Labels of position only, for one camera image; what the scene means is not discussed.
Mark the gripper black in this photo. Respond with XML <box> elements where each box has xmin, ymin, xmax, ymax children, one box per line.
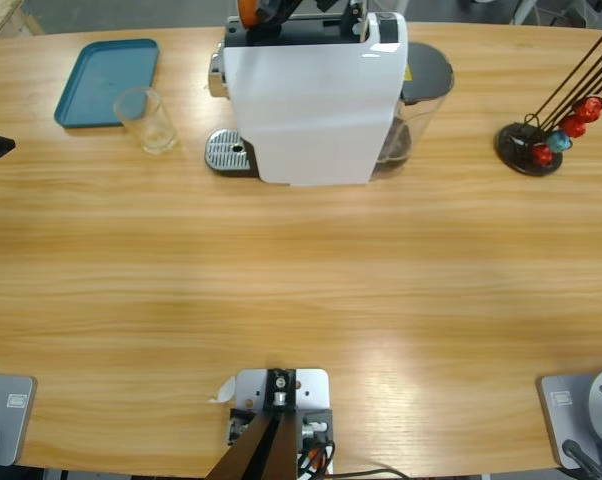
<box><xmin>248</xmin><ymin>0</ymin><xmax>363</xmax><ymax>45</ymax></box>

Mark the orange coffee capsule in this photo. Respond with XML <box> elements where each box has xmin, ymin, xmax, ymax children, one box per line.
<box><xmin>237</xmin><ymin>0</ymin><xmax>260</xmax><ymax>27</ymax></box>

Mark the white capsule coffee machine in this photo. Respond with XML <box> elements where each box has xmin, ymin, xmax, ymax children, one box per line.
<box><xmin>204</xmin><ymin>0</ymin><xmax>410</xmax><ymax>187</ymax></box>

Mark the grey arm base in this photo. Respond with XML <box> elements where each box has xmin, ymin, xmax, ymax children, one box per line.
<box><xmin>537</xmin><ymin>368</ymin><xmax>602</xmax><ymax>471</ymax></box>
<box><xmin>0</xmin><ymin>373</ymin><xmax>38</xmax><ymax>467</ymax></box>

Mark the red foil coffee capsule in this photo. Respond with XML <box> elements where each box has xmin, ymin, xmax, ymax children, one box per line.
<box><xmin>573</xmin><ymin>96</ymin><xmax>602</xmax><ymax>123</ymax></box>
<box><xmin>530</xmin><ymin>143</ymin><xmax>557</xmax><ymax>166</ymax></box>
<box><xmin>559</xmin><ymin>114</ymin><xmax>588</xmax><ymax>139</ymax></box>

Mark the blue foil coffee capsule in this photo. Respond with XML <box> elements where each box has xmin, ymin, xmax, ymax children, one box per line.
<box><xmin>545</xmin><ymin>129</ymin><xmax>575</xmax><ymax>154</ymax></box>

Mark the wooden pallet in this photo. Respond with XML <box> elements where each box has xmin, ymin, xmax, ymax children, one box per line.
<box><xmin>0</xmin><ymin>0</ymin><xmax>45</xmax><ymax>42</ymax></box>

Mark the teal plastic tray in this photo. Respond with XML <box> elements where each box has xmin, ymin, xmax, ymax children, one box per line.
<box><xmin>53</xmin><ymin>38</ymin><xmax>161</xmax><ymax>130</ymax></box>

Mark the clear drinking glass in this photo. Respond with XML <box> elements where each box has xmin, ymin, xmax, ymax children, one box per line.
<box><xmin>112</xmin><ymin>85</ymin><xmax>180</xmax><ymax>156</ymax></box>

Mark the black capsule holder with rods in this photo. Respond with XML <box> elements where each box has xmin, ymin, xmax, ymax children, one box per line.
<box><xmin>493</xmin><ymin>32</ymin><xmax>602</xmax><ymax>177</ymax></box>

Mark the white paper scrap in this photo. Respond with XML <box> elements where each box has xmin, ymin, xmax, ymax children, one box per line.
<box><xmin>208</xmin><ymin>377</ymin><xmax>237</xmax><ymax>404</ymax></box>

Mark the grey metal chair frame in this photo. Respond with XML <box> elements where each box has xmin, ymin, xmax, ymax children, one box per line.
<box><xmin>460</xmin><ymin>0</ymin><xmax>602</xmax><ymax>30</ymax></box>

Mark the black post with brackets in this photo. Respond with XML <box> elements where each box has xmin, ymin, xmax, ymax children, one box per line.
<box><xmin>203</xmin><ymin>368</ymin><xmax>335</xmax><ymax>480</ymax></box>

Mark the red orange wire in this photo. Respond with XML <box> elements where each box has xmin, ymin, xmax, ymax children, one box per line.
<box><xmin>300</xmin><ymin>444</ymin><xmax>332</xmax><ymax>476</ymax></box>

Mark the thin black cable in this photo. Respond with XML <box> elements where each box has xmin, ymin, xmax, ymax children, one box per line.
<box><xmin>296</xmin><ymin>438</ymin><xmax>408</xmax><ymax>480</ymax></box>

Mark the thick black base cable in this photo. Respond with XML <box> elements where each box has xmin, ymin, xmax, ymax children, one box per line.
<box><xmin>562</xmin><ymin>438</ymin><xmax>602</xmax><ymax>480</ymax></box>

